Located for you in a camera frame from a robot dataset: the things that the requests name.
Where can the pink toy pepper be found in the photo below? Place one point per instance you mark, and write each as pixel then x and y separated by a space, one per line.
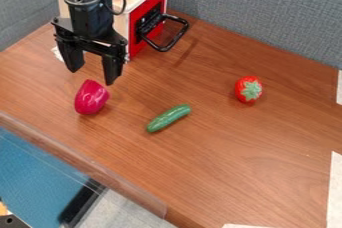
pixel 91 97

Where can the red toy strawberry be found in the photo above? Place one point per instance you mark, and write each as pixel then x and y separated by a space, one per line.
pixel 248 89

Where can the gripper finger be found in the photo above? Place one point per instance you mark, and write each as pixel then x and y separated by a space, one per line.
pixel 112 67
pixel 71 55

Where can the drawer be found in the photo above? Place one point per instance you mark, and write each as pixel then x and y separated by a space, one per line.
pixel 153 28

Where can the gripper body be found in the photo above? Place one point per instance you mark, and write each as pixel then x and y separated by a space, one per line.
pixel 89 22

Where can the green toy cucumber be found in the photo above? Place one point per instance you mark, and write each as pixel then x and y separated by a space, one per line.
pixel 168 117

